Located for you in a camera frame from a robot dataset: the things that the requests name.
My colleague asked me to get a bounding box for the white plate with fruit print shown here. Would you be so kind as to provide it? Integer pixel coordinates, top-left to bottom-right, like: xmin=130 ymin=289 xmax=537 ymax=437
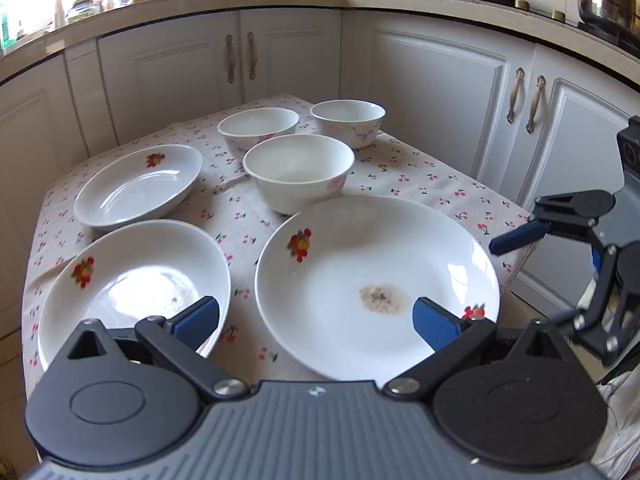
xmin=255 ymin=195 xmax=501 ymax=382
xmin=37 ymin=219 xmax=232 ymax=376
xmin=74 ymin=144 xmax=204 ymax=228

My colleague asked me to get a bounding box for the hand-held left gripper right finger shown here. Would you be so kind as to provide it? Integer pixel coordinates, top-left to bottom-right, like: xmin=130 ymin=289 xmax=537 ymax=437
xmin=382 ymin=297 xmax=571 ymax=403

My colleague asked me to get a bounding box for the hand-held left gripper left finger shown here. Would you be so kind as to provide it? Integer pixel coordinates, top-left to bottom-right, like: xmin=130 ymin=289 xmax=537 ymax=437
xmin=65 ymin=296 xmax=249 ymax=403

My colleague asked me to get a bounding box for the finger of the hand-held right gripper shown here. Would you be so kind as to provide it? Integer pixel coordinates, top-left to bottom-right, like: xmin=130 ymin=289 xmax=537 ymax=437
xmin=572 ymin=240 xmax=636 ymax=367
xmin=489 ymin=189 xmax=617 ymax=257

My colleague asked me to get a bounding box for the beige kitchen countertop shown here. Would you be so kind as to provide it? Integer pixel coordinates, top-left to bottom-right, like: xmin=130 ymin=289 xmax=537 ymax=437
xmin=0 ymin=0 xmax=640 ymax=88

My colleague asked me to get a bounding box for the cherry print tablecloth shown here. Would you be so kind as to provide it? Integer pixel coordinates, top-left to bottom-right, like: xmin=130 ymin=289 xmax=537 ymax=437
xmin=22 ymin=92 xmax=533 ymax=401

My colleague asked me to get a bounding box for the white cabinet door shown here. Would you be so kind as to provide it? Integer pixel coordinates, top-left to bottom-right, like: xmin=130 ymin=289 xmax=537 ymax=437
xmin=240 ymin=7 xmax=345 ymax=106
xmin=0 ymin=52 xmax=91 ymax=341
xmin=500 ymin=42 xmax=640 ymax=311
xmin=97 ymin=10 xmax=242 ymax=143
xmin=345 ymin=22 xmax=536 ymax=206

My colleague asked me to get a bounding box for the black gas stove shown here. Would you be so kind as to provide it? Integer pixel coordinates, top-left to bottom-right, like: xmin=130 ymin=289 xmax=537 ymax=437
xmin=452 ymin=0 xmax=640 ymax=53

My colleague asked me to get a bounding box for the white floral bowl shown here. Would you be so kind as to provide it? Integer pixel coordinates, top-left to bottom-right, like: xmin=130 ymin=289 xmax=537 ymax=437
xmin=243 ymin=134 xmax=356 ymax=216
xmin=217 ymin=107 xmax=300 ymax=161
xmin=310 ymin=100 xmax=387 ymax=149

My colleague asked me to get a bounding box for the white kitchen cabinet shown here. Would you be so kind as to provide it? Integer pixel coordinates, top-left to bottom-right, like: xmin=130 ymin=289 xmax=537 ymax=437
xmin=0 ymin=0 xmax=640 ymax=361

